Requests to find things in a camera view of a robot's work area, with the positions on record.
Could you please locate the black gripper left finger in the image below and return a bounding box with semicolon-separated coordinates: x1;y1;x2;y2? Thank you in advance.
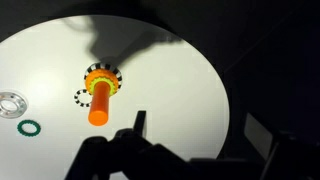
132;110;148;137

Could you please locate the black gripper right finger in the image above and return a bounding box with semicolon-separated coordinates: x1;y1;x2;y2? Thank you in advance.
244;112;279;163

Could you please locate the clear ring with coloured beads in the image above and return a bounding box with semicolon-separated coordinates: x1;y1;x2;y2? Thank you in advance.
0;91;29;120

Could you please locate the yellow-green toothed ring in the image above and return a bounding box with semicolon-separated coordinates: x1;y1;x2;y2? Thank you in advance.
88;75;118;97

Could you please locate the small black white checkered ring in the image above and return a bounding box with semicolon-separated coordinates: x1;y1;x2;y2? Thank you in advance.
73;88;93;109

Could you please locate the orange toothed ring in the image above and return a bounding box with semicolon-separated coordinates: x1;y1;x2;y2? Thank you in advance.
84;69;119;97

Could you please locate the large black white checkered ring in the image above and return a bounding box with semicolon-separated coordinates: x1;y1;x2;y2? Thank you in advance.
83;61;124;98

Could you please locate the green toothed ring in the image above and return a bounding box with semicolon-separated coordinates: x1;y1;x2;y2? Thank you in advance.
16;119;42;138

